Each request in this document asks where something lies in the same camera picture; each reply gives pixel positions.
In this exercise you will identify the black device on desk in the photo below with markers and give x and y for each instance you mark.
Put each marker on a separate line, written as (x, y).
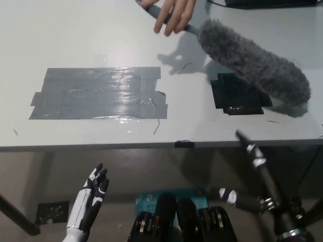
(272, 3)

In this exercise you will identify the black tape marked spot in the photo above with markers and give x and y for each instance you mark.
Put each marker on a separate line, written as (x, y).
(232, 95)

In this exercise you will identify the person's bare hand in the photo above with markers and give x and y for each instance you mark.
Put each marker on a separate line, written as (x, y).
(176, 15)

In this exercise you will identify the grey duct tape patch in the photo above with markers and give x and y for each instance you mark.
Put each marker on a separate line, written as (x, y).
(101, 93)

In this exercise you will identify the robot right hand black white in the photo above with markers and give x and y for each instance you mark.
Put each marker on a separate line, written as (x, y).
(290, 211)

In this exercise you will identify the grey fluffy duster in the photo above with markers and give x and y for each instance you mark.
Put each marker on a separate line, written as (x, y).
(252, 63)

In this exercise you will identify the black tape patch on floor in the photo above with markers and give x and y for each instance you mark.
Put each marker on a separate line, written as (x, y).
(51, 213)

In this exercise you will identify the black metal table leg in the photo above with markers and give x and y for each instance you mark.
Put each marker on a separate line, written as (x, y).
(20, 216)

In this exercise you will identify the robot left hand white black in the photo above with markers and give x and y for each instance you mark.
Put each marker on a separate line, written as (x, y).
(87, 201)

